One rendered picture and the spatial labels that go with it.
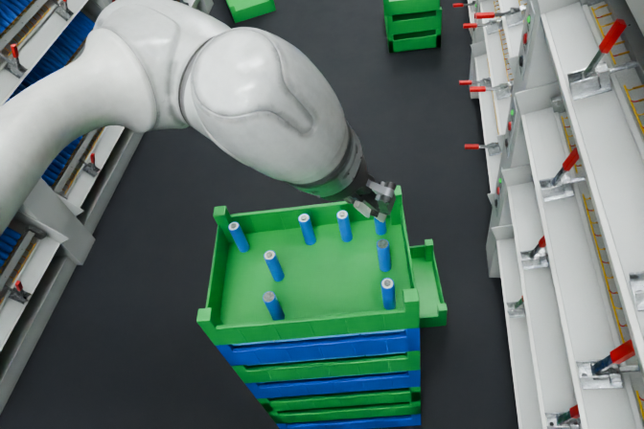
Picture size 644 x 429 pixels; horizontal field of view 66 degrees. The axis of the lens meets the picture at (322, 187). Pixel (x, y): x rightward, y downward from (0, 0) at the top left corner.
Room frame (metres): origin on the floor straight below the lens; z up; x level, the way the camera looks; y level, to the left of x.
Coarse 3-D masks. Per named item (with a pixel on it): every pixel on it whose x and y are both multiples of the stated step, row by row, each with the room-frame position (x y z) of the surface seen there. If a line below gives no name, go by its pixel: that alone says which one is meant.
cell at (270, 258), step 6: (270, 252) 0.43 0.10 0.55; (264, 258) 0.42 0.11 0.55; (270, 258) 0.42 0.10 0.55; (276, 258) 0.43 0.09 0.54; (270, 264) 0.42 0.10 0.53; (276, 264) 0.42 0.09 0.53; (270, 270) 0.42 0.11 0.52; (276, 270) 0.42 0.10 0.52; (282, 270) 0.43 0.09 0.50; (276, 276) 0.42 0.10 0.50; (282, 276) 0.42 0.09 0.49
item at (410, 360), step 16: (416, 352) 0.29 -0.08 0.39; (240, 368) 0.34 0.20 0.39; (256, 368) 0.34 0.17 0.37; (272, 368) 0.33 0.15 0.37; (288, 368) 0.33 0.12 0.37; (304, 368) 0.32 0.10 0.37; (320, 368) 0.32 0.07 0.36; (336, 368) 0.31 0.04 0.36; (352, 368) 0.31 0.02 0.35; (368, 368) 0.31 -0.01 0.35; (384, 368) 0.30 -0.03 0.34; (400, 368) 0.30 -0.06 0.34; (416, 368) 0.29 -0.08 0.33
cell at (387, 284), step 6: (384, 282) 0.34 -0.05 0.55; (390, 282) 0.34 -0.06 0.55; (384, 288) 0.33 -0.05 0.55; (390, 288) 0.33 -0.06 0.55; (384, 294) 0.33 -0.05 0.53; (390, 294) 0.33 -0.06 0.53; (384, 300) 0.33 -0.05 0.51; (390, 300) 0.33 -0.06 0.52; (384, 306) 0.33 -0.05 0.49; (390, 306) 0.33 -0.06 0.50
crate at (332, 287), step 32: (224, 224) 0.52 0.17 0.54; (256, 224) 0.52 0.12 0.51; (288, 224) 0.52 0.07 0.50; (320, 224) 0.51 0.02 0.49; (352, 224) 0.49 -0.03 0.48; (224, 256) 0.48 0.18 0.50; (256, 256) 0.48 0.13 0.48; (288, 256) 0.46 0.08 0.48; (320, 256) 0.45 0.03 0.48; (352, 256) 0.43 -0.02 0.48; (224, 288) 0.43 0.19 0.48; (256, 288) 0.42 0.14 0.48; (288, 288) 0.40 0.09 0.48; (320, 288) 0.39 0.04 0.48; (352, 288) 0.38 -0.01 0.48; (416, 288) 0.31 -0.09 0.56; (224, 320) 0.37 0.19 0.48; (256, 320) 0.36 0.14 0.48; (288, 320) 0.32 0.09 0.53; (320, 320) 0.31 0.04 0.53; (352, 320) 0.31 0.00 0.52; (384, 320) 0.30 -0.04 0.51; (416, 320) 0.29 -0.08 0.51
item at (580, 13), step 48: (576, 0) 0.58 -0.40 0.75; (624, 0) 0.50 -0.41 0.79; (576, 48) 0.49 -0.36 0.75; (624, 48) 0.45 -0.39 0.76; (576, 96) 0.41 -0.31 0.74; (624, 96) 0.37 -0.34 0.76; (576, 144) 0.36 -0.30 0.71; (624, 144) 0.32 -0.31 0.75; (624, 192) 0.26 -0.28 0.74; (624, 240) 0.21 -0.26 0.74; (624, 288) 0.17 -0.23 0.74
